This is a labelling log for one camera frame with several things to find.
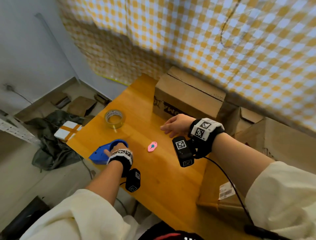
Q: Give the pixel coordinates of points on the person's left hand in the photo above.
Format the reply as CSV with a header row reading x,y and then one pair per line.
x,y
114,147

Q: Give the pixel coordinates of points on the person's right hand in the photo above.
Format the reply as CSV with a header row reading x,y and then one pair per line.
x,y
180,124

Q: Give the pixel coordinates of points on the blue tape dispenser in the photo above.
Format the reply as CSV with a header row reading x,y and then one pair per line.
x,y
98,155

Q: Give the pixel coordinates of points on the cardboard box with black print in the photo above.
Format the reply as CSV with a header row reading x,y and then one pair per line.
x,y
187,99

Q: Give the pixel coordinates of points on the small plain cardboard box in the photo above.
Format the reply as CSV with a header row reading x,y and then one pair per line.
x,y
247,116

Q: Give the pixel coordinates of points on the large plain cardboard box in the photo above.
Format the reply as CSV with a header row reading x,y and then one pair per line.
x,y
284,141

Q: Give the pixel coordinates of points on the person's right forearm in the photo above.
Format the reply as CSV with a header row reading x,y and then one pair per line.
x,y
237,160

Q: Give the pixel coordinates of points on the person's left forearm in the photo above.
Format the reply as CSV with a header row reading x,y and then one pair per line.
x,y
106,180

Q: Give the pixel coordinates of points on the yellowish tape roll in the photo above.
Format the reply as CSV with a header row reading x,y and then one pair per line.
x,y
118,123

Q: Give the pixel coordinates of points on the flat cardboard piece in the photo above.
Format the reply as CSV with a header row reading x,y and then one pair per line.
x,y
80,106
60,100
101,99

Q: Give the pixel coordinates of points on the white box with yellow tape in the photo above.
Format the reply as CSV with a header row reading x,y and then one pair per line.
x,y
66,131

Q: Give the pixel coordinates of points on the black wristband with markers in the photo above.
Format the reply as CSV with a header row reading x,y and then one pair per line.
x,y
123,160
205,138

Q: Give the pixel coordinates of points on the pink box cutter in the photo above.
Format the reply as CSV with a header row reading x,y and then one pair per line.
x,y
152,146

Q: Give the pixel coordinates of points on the dark grey cloth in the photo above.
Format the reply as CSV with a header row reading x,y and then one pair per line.
x,y
49,148

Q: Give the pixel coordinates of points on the cream long-sleeved top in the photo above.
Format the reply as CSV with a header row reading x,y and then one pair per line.
x,y
74,217

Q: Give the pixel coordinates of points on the yellow white checked cloth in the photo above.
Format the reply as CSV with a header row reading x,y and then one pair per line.
x,y
197,29

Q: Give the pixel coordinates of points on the black printed garment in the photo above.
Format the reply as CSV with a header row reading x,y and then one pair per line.
x,y
160,233

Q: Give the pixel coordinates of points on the white perforated metal rack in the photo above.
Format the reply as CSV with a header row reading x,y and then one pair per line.
x,y
17,129

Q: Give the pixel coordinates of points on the black flat case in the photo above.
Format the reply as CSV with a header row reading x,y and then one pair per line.
x,y
22,220

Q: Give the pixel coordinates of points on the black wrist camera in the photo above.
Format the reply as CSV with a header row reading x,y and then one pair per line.
x,y
133,181
184,153

